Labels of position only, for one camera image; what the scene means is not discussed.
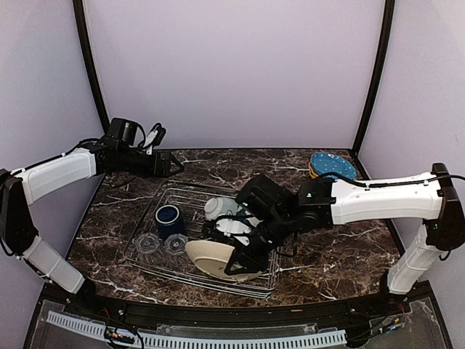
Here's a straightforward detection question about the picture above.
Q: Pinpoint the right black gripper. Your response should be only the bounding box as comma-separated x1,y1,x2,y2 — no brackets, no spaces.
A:
224,209,294,276

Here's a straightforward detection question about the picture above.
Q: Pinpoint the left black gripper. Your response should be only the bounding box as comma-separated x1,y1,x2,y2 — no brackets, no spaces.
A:
118,147,185,177

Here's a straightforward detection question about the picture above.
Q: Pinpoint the large beige plate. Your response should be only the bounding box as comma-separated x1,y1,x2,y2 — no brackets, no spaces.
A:
185,240,262,283

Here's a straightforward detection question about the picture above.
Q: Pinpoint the blue polka dot plate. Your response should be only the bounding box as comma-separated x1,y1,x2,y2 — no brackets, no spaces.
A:
310,153,357,180

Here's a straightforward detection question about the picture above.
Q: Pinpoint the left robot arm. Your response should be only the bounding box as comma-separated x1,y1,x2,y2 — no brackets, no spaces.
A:
1,118,185,317

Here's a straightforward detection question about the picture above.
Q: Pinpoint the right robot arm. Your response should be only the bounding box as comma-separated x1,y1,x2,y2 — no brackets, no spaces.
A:
225,163,464,316

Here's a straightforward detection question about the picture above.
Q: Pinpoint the teal and white bowl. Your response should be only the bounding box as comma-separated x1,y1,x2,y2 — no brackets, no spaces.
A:
235,208,261,228

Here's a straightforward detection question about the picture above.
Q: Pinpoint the dark blue ceramic mug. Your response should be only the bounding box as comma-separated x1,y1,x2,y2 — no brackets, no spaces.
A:
155,204,185,241

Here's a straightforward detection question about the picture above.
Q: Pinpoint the white green patterned bowl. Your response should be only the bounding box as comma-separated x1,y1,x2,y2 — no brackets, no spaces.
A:
204,197,239,220

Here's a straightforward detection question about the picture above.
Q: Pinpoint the right clear glass cup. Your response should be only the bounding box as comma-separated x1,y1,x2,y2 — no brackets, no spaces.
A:
164,234,188,257

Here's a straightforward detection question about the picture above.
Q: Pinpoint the clear glass cup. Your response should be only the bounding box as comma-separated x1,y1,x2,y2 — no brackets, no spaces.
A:
164,234,188,257
135,233,160,256

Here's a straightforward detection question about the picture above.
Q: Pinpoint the left clear glass cup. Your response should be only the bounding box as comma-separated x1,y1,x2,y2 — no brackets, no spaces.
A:
135,233,160,256

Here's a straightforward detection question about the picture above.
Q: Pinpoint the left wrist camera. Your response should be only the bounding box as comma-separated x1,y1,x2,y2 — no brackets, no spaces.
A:
140,123,166,155

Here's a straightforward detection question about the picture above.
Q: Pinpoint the wire dish rack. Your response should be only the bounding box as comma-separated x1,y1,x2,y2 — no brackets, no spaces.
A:
124,180,280,298

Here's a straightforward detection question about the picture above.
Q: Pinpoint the black front rail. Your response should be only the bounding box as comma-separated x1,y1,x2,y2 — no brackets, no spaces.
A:
43,270,437,336

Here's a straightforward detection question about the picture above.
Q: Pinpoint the white slotted cable duct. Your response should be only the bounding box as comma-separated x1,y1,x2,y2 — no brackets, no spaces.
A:
46,311,347,348

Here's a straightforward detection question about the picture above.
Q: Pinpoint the left black frame post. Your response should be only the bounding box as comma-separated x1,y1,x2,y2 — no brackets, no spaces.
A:
72,0,110,132

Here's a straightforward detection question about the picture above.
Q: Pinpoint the black frame post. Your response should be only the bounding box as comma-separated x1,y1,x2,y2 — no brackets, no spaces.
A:
351,0,395,158
72,0,110,132

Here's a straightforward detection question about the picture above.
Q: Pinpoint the right black frame post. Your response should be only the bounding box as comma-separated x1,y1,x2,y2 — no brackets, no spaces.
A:
351,0,395,158

